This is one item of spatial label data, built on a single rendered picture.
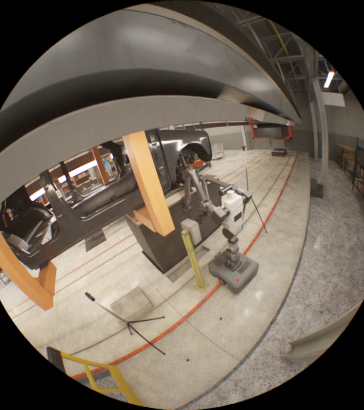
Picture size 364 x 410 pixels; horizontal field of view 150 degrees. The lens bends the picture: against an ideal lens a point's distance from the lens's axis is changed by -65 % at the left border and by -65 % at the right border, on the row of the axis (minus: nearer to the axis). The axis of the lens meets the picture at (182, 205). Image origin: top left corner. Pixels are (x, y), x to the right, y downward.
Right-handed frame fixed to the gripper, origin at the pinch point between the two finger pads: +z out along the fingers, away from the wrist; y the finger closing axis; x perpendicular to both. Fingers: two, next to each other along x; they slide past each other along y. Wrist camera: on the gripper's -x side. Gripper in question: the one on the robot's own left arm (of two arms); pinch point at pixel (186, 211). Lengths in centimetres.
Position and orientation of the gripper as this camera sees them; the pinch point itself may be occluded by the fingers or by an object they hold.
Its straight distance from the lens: 186.0
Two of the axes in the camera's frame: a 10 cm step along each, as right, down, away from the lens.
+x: 5.8, 6.6, -4.9
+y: -8.2, 4.3, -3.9
